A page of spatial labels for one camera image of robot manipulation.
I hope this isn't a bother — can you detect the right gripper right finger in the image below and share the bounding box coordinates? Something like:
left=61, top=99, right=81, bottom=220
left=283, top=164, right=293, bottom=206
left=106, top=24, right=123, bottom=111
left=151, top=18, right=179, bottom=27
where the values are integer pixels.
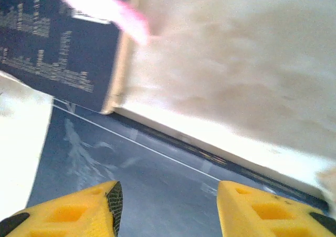
left=216, top=180, right=336, bottom=237

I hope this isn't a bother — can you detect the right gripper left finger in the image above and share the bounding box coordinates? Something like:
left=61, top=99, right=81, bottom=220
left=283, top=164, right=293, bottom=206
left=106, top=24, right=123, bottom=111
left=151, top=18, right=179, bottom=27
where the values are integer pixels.
left=0, top=180, right=123, bottom=237

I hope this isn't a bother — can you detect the navy book with yellow label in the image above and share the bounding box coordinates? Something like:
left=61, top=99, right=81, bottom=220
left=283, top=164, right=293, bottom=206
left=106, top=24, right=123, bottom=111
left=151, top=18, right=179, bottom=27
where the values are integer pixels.
left=27, top=97, right=332, bottom=237

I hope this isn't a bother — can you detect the navy book with QR code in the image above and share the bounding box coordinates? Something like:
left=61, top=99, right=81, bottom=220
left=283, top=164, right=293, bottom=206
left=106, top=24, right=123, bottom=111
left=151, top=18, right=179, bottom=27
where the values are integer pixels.
left=0, top=0, right=139, bottom=116

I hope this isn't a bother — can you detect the pink backpack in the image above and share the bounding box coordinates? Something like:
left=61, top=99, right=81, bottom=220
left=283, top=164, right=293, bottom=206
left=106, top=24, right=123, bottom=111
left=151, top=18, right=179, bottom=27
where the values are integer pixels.
left=43, top=0, right=153, bottom=45

